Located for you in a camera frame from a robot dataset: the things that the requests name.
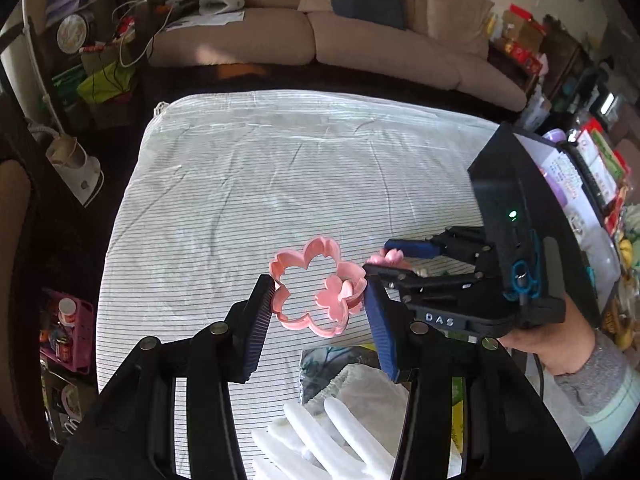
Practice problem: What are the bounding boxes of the dark blue cushion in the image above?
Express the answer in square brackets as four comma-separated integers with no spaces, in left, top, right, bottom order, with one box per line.
[331,0,407,31]

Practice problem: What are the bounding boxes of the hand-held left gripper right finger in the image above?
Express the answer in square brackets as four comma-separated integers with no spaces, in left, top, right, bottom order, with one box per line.
[362,274,583,480]

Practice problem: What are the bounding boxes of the red green printed box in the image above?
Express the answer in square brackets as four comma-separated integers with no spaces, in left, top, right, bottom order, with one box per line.
[575,119,629,207]

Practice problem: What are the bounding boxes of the small pink flower cutter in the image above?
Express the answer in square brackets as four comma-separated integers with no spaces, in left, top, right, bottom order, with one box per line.
[367,249,413,274]
[315,275,368,322]

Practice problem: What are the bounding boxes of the pink plastic basket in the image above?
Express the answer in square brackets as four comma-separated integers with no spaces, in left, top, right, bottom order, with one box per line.
[40,287,98,373]

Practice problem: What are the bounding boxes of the beige sofa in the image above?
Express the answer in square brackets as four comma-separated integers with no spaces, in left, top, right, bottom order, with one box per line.
[147,0,528,113]

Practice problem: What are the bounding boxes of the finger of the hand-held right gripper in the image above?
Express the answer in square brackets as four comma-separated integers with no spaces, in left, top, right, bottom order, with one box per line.
[383,227,497,267]
[365,262,496,307]

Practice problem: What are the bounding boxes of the person's right hand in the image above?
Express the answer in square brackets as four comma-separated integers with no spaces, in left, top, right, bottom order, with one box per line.
[499,302,600,377]

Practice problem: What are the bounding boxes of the white papers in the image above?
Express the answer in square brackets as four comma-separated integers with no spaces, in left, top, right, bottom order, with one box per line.
[165,10,246,31]

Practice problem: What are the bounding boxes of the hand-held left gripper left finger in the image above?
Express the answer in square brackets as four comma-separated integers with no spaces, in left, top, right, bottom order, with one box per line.
[52,274,276,480]

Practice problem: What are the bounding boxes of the white cable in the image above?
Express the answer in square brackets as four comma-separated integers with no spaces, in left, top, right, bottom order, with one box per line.
[117,0,168,68]

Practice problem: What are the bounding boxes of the striped cloth desktop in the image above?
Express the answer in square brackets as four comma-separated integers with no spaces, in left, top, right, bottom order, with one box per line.
[97,91,623,480]

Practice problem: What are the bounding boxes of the green yellow plastic bag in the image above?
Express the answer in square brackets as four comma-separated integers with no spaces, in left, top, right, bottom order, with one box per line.
[450,375,469,461]

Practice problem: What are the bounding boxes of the green shopping bag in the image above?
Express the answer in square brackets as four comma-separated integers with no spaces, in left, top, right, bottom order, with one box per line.
[77,62,138,106]

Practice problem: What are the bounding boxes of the large pink flower cutter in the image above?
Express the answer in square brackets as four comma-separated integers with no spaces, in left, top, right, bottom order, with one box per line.
[269,235,368,339]

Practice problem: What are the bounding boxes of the printed clear plastic bag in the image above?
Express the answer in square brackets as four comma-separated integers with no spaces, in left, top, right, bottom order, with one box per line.
[299,344,387,403]

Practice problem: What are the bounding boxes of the white cotton glove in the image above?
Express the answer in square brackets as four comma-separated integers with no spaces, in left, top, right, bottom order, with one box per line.
[250,364,463,480]

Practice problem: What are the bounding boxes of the white garment steamer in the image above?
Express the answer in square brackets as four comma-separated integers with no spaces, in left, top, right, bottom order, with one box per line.
[22,0,106,208]

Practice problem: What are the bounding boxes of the person's right forearm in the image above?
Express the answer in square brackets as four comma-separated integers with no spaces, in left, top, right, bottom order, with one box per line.
[544,330,640,463]

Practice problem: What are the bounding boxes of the white curved device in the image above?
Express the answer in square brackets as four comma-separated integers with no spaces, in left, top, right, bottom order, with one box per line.
[198,0,246,16]

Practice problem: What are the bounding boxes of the white capped bottle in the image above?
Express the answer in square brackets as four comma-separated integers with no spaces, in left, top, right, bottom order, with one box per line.
[57,298,79,329]

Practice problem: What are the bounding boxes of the stack of red boxes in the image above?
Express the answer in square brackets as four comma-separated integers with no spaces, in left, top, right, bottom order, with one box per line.
[502,5,547,77]

